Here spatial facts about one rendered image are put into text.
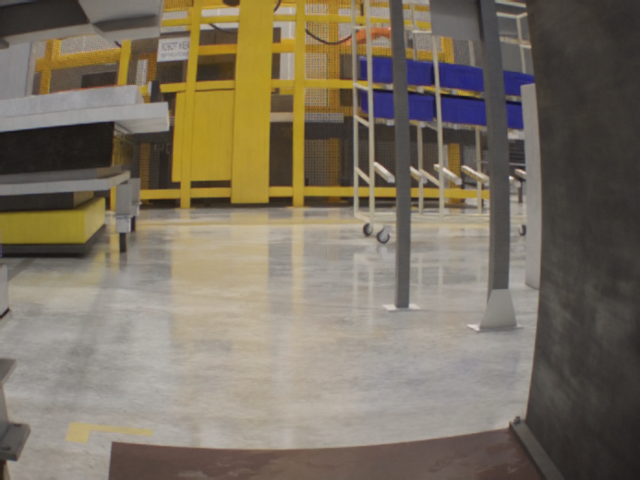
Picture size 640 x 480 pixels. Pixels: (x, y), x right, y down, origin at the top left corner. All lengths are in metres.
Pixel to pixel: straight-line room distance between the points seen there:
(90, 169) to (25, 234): 0.58
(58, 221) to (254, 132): 5.13
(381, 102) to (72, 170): 2.16
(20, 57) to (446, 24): 6.96
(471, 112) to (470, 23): 3.29
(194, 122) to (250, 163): 0.75
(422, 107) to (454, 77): 0.34
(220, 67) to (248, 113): 2.05
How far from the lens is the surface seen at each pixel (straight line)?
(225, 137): 10.14
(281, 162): 11.33
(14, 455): 0.96
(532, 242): 4.14
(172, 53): 10.23
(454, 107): 6.35
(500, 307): 3.10
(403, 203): 3.51
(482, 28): 3.10
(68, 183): 5.10
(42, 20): 1.50
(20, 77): 9.52
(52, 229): 5.30
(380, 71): 6.26
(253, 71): 10.17
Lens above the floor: 0.53
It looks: 5 degrees down
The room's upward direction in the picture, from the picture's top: straight up
